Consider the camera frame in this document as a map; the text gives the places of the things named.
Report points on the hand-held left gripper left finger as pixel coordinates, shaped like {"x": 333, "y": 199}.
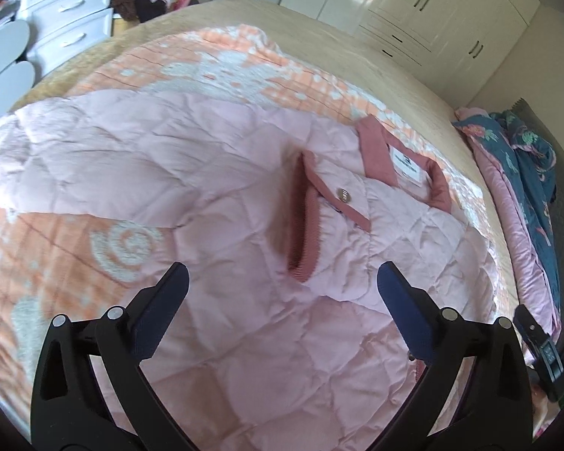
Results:
{"x": 167, "y": 300}

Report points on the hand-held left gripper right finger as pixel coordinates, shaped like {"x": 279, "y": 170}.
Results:
{"x": 399, "y": 300}

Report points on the pink quilted jacket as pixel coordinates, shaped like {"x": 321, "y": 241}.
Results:
{"x": 216, "y": 174}

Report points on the orange patterned blanket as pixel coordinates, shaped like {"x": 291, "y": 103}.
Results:
{"x": 51, "y": 244}

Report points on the blue floral duvet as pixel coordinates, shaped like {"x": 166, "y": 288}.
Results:
{"x": 531, "y": 188}

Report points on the bed with beige sheet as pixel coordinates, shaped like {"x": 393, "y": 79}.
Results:
{"x": 357, "y": 56}

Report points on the white round table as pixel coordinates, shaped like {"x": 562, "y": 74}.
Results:
{"x": 2, "y": 51}
{"x": 9, "y": 84}

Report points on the white wardrobe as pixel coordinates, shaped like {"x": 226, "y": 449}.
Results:
{"x": 404, "y": 0}

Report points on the white drawer chest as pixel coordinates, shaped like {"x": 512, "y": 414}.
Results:
{"x": 66, "y": 9}

